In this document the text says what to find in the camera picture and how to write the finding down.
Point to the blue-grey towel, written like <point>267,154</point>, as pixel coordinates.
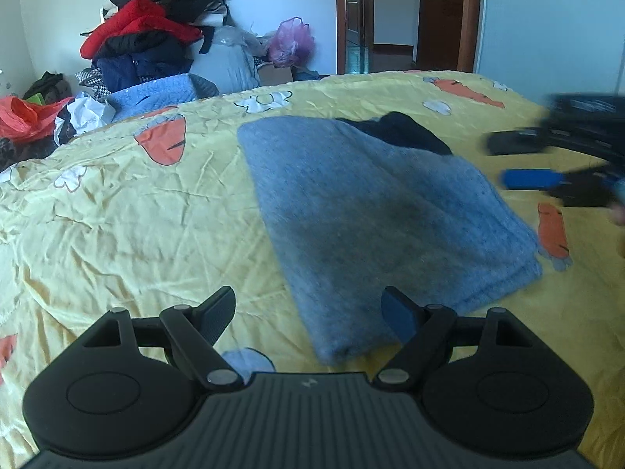
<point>366,215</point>

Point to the glass panelled wooden door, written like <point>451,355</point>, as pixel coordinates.
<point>352,14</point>

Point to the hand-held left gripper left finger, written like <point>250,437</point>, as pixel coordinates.
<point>217,312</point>

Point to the black and white patterned cloth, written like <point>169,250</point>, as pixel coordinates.
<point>95,83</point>

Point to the light blue quilted cloth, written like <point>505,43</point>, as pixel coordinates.
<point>156,93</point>

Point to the cardboard box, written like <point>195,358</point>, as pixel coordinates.
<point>276,74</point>

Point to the pale grey bag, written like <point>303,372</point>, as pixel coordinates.
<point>224,66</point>

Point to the yellow carrot print blanket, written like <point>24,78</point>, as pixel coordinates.
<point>146,215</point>

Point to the pink plastic bag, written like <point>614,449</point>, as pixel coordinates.
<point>290,44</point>

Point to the dark patterned cloth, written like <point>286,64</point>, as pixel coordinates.
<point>24,151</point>

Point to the red jacket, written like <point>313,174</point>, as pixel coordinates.
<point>136,19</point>

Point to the white crumpled cloth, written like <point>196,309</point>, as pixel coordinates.
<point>83,112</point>

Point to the orange plastic bag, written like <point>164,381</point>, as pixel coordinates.
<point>19,117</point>

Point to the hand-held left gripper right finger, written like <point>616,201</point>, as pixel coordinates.
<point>398,315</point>

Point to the navy blue jacket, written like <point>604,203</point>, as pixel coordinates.
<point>146,66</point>

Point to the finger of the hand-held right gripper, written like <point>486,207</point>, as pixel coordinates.
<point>532,179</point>
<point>517,141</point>

